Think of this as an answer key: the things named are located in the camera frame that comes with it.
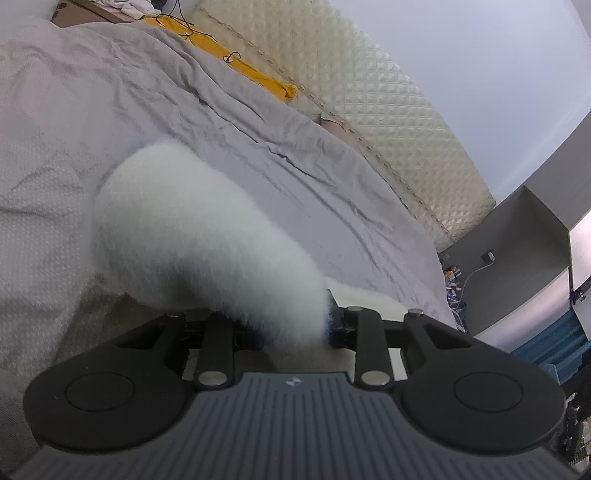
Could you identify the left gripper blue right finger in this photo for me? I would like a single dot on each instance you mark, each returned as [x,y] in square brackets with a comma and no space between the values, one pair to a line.
[364,332]

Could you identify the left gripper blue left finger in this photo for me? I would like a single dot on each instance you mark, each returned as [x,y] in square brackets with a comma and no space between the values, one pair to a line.
[217,339]

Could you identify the white sweater with blue stripes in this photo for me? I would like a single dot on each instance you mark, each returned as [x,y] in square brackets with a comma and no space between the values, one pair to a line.
[175,234]

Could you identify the pink pillow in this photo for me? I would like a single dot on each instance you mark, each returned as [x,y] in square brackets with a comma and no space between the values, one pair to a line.
[339,131]

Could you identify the yellow garment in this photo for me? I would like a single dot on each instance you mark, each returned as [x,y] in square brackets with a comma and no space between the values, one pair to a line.
[285,92]

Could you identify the cream quilted headboard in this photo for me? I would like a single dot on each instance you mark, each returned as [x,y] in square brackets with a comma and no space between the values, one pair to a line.
[341,74]

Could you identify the grey bed cover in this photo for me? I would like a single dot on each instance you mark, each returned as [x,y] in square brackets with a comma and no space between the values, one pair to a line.
[76,101]

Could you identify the white crumpled cloth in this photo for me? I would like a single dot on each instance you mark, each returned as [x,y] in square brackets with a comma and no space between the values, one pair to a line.
[135,9]

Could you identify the brown cardboard box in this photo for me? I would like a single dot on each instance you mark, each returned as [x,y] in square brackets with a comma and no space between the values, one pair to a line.
[71,13]

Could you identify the wall charger with white cable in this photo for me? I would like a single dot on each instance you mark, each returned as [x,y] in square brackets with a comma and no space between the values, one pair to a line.
[488,259]

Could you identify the grey wall cabinet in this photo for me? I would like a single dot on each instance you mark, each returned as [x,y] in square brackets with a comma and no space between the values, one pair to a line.
[540,235]

